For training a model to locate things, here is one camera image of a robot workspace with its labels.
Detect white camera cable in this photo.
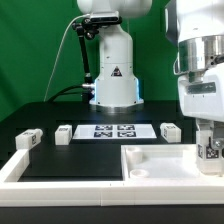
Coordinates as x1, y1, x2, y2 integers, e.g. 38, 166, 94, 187
43, 13, 92, 103

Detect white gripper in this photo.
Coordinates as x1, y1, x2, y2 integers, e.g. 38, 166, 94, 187
178, 64, 224, 149

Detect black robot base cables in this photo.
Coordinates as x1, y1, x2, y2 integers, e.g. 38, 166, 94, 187
47, 84, 86, 102

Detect white square tabletop panel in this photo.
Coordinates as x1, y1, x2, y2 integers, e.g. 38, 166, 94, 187
121, 144, 224, 182

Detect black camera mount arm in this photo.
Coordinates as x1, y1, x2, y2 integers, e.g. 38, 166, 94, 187
72, 18, 99, 102

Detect grey camera on mount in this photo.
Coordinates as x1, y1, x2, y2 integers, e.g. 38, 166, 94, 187
90, 11, 119, 23

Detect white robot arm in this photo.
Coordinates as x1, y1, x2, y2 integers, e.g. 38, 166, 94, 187
77, 0, 224, 149

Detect white U-shaped obstacle fence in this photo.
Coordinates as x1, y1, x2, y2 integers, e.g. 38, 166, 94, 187
0, 149, 224, 207

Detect white fiducial marker sheet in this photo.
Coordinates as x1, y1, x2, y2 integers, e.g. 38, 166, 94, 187
73, 124, 157, 140

